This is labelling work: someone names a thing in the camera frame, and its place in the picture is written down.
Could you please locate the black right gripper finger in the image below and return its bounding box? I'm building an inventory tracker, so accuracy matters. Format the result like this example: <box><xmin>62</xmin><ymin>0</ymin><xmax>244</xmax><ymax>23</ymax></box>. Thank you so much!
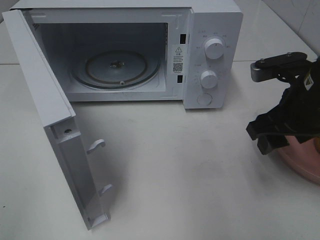
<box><xmin>257</xmin><ymin>135</ymin><xmax>290</xmax><ymax>155</ymax></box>
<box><xmin>246</xmin><ymin>114</ymin><xmax>288</xmax><ymax>140</ymax></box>

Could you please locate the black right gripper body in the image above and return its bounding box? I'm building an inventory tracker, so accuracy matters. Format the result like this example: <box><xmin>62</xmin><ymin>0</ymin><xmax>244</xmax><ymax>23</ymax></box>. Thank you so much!
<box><xmin>262</xmin><ymin>62</ymin><xmax>320</xmax><ymax>143</ymax></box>

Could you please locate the pink round plate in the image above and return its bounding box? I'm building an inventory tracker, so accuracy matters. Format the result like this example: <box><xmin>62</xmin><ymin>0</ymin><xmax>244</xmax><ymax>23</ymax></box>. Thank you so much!
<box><xmin>276</xmin><ymin>135</ymin><xmax>320</xmax><ymax>185</ymax></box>

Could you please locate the round white door button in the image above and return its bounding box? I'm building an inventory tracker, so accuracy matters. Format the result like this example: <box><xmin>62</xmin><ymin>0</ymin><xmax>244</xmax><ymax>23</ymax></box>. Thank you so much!
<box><xmin>197</xmin><ymin>93</ymin><xmax>213</xmax><ymax>106</ymax></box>

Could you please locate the white microwave door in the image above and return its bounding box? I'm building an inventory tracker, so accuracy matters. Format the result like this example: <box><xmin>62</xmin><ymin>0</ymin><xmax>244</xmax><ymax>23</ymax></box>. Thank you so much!
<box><xmin>2</xmin><ymin>9</ymin><xmax>111</xmax><ymax>230</ymax></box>

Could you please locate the toy burger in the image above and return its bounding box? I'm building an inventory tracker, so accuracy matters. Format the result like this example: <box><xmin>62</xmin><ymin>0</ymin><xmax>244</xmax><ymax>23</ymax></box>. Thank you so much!
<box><xmin>313</xmin><ymin>136</ymin><xmax>320</xmax><ymax>154</ymax></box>

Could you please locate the lower white microwave knob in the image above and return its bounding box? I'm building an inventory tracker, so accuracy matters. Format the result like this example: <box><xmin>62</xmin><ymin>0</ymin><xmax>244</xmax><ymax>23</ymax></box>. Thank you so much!
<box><xmin>200</xmin><ymin>70</ymin><xmax>218</xmax><ymax>89</ymax></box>

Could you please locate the white microwave knob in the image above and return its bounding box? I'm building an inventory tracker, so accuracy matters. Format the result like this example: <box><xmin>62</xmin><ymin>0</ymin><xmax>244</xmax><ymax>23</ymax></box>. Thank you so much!
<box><xmin>204</xmin><ymin>36</ymin><xmax>225</xmax><ymax>60</ymax></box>
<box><xmin>200</xmin><ymin>70</ymin><xmax>218</xmax><ymax>89</ymax></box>

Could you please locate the upper white microwave knob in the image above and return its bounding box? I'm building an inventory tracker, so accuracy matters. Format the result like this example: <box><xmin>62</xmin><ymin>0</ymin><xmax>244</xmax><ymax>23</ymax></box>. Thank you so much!
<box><xmin>204</xmin><ymin>36</ymin><xmax>225</xmax><ymax>60</ymax></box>

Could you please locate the white microwave oven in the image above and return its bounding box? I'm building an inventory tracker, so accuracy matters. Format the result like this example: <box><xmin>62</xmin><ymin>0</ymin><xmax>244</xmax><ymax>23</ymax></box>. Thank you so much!
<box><xmin>8</xmin><ymin>0</ymin><xmax>243</xmax><ymax>109</ymax></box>

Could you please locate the white warning label sticker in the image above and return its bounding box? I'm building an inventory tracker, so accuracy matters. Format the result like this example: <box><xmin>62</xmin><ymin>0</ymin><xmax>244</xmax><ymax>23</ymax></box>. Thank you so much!
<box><xmin>171</xmin><ymin>44</ymin><xmax>186</xmax><ymax>74</ymax></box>

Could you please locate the glass microwave turntable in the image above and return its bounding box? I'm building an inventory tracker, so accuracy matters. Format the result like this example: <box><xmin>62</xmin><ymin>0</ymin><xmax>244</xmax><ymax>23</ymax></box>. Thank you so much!
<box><xmin>71</xmin><ymin>49</ymin><xmax>161</xmax><ymax>90</ymax></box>

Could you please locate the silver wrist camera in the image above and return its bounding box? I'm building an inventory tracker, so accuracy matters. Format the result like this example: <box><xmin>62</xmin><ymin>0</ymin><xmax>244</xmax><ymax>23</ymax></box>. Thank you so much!
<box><xmin>250</xmin><ymin>52</ymin><xmax>312</xmax><ymax>83</ymax></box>

